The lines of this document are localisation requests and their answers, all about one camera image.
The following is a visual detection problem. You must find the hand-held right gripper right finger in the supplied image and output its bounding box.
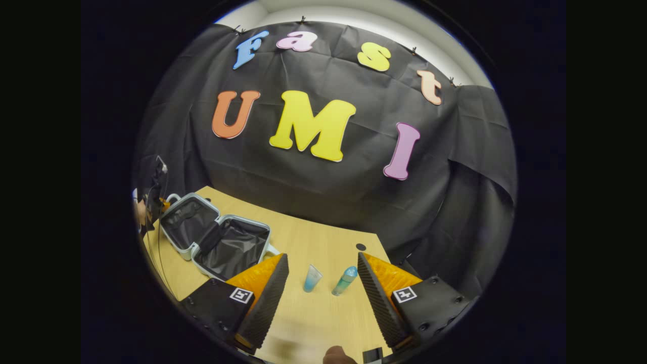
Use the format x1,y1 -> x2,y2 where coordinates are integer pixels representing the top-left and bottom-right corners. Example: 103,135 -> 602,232
357,252 -> 472,354

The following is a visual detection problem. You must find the light blue suitcase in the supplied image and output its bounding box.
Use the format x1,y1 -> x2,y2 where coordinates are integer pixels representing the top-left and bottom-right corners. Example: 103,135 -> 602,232
158,192 -> 281,282

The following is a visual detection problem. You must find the thin black cable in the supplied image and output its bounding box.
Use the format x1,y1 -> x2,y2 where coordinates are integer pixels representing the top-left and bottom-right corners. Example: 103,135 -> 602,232
157,222 -> 176,300

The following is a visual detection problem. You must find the black backdrop cloth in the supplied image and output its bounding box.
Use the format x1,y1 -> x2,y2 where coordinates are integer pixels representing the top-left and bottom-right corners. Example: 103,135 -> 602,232
132,20 -> 517,304

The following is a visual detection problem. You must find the blue gradient bottle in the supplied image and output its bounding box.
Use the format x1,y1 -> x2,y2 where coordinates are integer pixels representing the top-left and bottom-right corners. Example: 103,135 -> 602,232
332,266 -> 358,297

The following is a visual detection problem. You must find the blue white squeeze tube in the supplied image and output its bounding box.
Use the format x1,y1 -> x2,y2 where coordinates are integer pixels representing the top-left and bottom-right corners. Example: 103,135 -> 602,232
303,264 -> 323,293

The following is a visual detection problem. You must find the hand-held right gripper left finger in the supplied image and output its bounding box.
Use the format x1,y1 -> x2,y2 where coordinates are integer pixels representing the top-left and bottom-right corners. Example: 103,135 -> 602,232
180,253 -> 290,354

